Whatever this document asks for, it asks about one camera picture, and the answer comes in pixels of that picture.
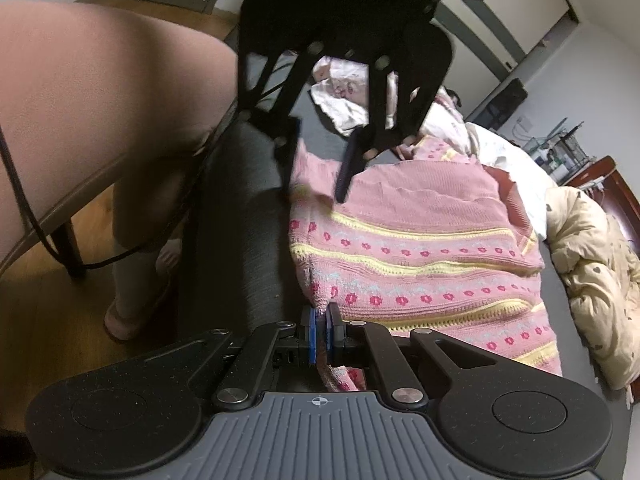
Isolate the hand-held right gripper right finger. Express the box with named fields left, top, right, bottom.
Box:
left=326, top=304, right=501, bottom=412

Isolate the black monitor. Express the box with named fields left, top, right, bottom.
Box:
left=480, top=79, right=529, bottom=131

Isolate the beige heart print duvet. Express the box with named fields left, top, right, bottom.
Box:
left=544, top=185, right=640, bottom=392

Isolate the white cloth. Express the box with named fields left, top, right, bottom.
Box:
left=465, top=120, right=551, bottom=241

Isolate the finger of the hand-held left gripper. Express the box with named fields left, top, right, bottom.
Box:
left=334, top=59, right=435, bottom=205
left=246, top=49, right=325, bottom=200

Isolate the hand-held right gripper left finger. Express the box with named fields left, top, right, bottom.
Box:
left=145, top=308, right=322, bottom=413

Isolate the person's leg in pink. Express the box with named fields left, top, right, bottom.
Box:
left=0, top=0, right=238, bottom=281

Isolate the cluttered metal rack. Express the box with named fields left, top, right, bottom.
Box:
left=515, top=117, right=593, bottom=186

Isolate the pink striped knit sweater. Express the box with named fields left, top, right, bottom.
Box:
left=287, top=135, right=563, bottom=393

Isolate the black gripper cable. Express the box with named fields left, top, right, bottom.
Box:
left=0, top=105, right=238, bottom=268

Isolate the pink floral pajama cloth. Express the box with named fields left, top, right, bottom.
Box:
left=310, top=55, right=473, bottom=158

